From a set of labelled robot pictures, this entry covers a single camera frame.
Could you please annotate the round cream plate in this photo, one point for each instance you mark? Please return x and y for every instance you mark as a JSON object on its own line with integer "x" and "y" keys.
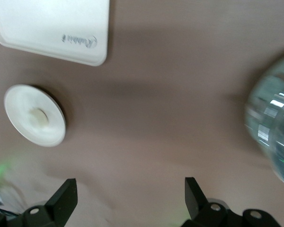
{"x": 21, "y": 106}

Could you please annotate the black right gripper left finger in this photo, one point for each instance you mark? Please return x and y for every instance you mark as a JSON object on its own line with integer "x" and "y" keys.
{"x": 54, "y": 205}

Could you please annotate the cream rabbit print tray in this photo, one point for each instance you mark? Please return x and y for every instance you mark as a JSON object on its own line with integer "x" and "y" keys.
{"x": 42, "y": 23}

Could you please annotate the brown table cover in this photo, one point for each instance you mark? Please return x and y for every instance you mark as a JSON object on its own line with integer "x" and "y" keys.
{"x": 156, "y": 94}

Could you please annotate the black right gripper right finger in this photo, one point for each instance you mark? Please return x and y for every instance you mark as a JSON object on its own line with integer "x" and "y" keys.
{"x": 195, "y": 201}

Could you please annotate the glass pot lid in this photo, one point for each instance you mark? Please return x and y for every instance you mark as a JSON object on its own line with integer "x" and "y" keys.
{"x": 274, "y": 123}

